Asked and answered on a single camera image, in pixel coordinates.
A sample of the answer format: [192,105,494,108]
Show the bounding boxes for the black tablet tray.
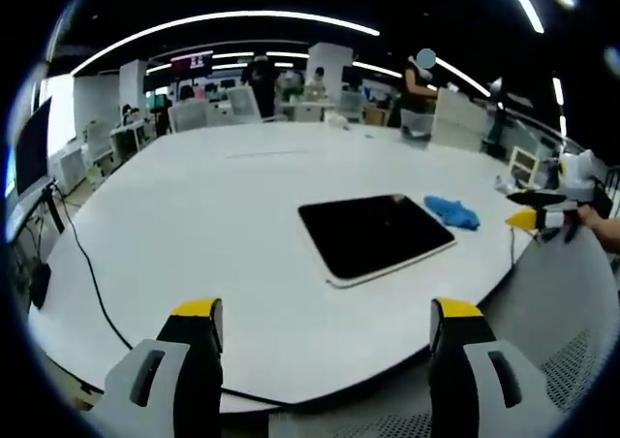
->
[296,193,458,291]

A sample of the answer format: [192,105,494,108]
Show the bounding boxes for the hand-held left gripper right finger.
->
[428,297,563,438]

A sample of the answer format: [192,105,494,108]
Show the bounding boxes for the grey mesh office chair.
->
[270,224,619,438]

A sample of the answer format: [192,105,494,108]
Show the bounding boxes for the white table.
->
[27,120,542,408]

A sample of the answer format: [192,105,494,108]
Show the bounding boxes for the blue cleaning cloth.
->
[423,194,481,231]

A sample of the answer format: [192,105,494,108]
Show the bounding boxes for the white mesh office chair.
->
[167,101,208,134]
[226,86,263,124]

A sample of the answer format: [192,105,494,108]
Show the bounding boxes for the black monitor screen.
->
[13,96,54,200]

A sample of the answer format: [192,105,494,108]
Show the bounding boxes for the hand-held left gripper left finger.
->
[88,297,225,438]

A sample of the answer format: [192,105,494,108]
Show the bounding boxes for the small white framed box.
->
[508,145,542,187]

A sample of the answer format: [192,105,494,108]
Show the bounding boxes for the person's right hand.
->
[578,203,610,231]

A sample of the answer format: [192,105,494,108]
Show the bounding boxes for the black desk lamp stand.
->
[485,77,510,159]

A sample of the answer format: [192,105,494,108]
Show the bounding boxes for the black power cable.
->
[50,180,292,408]

